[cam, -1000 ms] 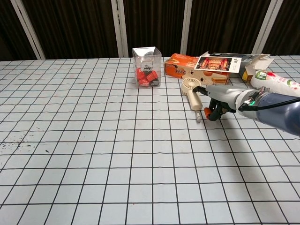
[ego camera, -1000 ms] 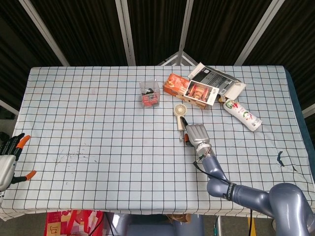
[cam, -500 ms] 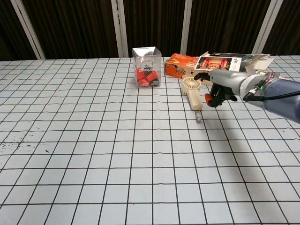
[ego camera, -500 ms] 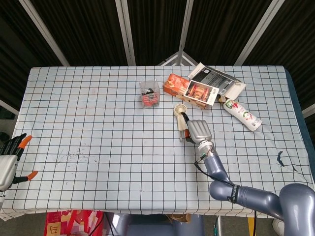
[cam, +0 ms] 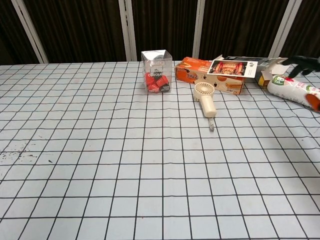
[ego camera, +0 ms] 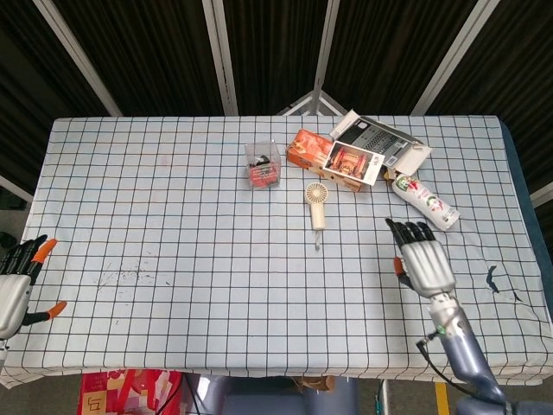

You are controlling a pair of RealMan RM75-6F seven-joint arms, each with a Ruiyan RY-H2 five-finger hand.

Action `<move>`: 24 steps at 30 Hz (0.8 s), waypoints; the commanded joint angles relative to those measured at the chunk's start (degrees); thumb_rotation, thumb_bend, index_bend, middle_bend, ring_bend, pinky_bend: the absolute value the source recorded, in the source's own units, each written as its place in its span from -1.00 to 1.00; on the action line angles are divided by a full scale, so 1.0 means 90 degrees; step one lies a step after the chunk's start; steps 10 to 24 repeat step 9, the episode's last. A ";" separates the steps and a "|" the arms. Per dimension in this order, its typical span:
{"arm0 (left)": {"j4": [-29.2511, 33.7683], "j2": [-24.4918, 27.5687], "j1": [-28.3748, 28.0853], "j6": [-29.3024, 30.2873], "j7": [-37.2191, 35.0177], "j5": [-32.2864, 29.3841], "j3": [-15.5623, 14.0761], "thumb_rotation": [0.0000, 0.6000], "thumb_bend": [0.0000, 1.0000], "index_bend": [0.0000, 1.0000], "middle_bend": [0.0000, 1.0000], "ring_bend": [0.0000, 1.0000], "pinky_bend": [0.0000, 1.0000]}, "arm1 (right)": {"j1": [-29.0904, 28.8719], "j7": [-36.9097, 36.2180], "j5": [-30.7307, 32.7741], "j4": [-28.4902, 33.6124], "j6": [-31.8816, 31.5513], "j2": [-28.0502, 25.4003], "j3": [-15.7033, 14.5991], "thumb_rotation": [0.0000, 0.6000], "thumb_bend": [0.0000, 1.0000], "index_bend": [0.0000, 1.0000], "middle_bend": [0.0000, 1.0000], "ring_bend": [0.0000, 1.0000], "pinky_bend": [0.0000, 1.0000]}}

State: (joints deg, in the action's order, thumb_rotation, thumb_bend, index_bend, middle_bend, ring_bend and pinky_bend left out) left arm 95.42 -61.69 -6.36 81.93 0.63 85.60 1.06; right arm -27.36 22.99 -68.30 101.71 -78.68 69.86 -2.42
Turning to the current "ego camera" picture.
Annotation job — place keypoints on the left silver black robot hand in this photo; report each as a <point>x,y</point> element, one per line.
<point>13,294</point>

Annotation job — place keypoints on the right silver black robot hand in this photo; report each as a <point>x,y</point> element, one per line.
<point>425,263</point>

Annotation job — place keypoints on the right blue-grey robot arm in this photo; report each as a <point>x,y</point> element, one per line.
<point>466,346</point>

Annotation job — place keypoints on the cream handheld fan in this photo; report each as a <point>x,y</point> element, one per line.
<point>317,216</point>

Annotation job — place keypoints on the white black grid tablecloth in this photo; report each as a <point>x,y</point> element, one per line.
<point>194,259</point>

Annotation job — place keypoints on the white tube bottle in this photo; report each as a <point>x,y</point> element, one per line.
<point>423,199</point>

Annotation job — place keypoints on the small yellow packet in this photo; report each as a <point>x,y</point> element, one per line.
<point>385,175</point>

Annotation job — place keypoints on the postcard with red temple picture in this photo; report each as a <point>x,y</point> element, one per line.
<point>350,162</point>

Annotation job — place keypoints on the open grey cardboard box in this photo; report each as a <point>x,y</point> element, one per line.
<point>376,138</point>

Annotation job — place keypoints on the red patterned gift bag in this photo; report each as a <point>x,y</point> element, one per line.
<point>125,393</point>

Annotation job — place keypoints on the brown wooden piece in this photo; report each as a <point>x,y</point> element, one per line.
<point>317,382</point>

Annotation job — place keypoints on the orange snack carton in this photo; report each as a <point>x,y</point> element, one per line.
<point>304,147</point>

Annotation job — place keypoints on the clear plastic capsule box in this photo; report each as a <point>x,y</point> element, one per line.
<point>263,173</point>

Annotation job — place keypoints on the blue-grey padded seat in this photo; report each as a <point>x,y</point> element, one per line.
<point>268,400</point>

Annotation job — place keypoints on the dark brown curtain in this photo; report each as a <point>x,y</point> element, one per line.
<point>151,56</point>

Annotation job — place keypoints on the white metal frame post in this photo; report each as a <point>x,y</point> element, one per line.
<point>453,56</point>
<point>221,56</point>
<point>542,198</point>
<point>15,190</point>
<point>82,58</point>
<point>322,56</point>

